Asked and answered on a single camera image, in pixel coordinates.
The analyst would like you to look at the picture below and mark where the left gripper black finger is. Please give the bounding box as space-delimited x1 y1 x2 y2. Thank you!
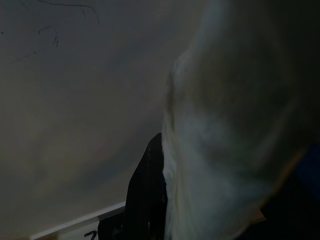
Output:
123 132 168 240

